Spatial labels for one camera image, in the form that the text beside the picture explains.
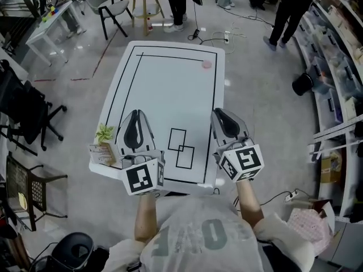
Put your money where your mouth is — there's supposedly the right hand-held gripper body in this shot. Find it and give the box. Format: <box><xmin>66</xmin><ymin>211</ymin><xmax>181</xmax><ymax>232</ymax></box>
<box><xmin>212</xmin><ymin>136</ymin><xmax>265</xmax><ymax>184</ymax></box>

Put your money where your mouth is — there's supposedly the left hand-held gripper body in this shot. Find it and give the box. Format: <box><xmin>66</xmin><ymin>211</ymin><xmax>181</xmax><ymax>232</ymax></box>
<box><xmin>117</xmin><ymin>147</ymin><xmax>166</xmax><ymax>197</ymax></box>

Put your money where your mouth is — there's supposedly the person's right forearm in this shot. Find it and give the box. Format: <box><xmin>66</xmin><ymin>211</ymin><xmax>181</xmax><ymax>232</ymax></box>
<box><xmin>235</xmin><ymin>179</ymin><xmax>265</xmax><ymax>227</ymax></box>

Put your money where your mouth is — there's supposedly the person's left forearm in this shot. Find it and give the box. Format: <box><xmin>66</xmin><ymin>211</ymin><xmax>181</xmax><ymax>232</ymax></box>
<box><xmin>134</xmin><ymin>192</ymin><xmax>158</xmax><ymax>244</ymax></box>

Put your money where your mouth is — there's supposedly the green paper flower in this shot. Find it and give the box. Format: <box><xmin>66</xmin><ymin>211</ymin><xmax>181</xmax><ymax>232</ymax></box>
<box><xmin>95</xmin><ymin>124</ymin><xmax>115</xmax><ymax>142</ymax></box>

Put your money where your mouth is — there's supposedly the black round bin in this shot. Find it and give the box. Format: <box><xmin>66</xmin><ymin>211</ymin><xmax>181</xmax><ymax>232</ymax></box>
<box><xmin>292</xmin><ymin>72</ymin><xmax>314</xmax><ymax>96</ymax></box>

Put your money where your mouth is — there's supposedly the person's white printed shirt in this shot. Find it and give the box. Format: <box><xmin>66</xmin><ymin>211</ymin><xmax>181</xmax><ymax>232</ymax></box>
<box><xmin>108</xmin><ymin>194</ymin><xmax>316</xmax><ymax>272</ymax></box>

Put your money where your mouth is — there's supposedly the cardboard box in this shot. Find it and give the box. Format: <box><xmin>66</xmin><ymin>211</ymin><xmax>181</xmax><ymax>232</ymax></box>
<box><xmin>320</xmin><ymin>151</ymin><xmax>343</xmax><ymax>184</ymax></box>

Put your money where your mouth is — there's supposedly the pink patterned bag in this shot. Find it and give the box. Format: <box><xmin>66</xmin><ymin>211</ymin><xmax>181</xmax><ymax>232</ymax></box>
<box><xmin>286</xmin><ymin>207</ymin><xmax>335</xmax><ymax>245</ymax></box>

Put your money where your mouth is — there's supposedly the black office chair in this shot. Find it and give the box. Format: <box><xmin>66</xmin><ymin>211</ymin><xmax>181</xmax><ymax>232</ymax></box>
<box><xmin>0</xmin><ymin>59</ymin><xmax>68</xmax><ymax>156</ymax></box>

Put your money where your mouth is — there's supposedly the row of clear storage boxes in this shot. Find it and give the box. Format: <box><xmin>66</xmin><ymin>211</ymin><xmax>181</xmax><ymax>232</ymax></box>
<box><xmin>297</xmin><ymin>4</ymin><xmax>363</xmax><ymax>130</ymax></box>

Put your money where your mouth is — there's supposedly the black metal lattice chair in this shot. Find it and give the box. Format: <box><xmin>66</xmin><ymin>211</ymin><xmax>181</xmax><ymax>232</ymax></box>
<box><xmin>5</xmin><ymin>155</ymin><xmax>69</xmax><ymax>232</ymax></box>

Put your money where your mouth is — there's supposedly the grey chair with black legs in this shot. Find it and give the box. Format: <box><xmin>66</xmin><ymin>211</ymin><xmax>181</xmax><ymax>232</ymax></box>
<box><xmin>86</xmin><ymin>0</ymin><xmax>133</xmax><ymax>41</ymax></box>

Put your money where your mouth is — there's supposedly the white desk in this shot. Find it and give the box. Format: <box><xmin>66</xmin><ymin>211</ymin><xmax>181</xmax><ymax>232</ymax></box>
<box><xmin>25</xmin><ymin>0</ymin><xmax>83</xmax><ymax>67</ymax></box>

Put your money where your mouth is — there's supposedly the white storage shelf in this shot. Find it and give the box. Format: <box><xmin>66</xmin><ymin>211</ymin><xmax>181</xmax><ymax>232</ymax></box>
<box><xmin>293</xmin><ymin>0</ymin><xmax>363</xmax><ymax>224</ymax></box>

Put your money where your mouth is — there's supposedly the white perforated metal rail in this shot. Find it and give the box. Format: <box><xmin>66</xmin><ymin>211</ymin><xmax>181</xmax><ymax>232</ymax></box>
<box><xmin>307</xmin><ymin>139</ymin><xmax>363</xmax><ymax>162</ymax></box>
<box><xmin>313</xmin><ymin>117</ymin><xmax>363</xmax><ymax>140</ymax></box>

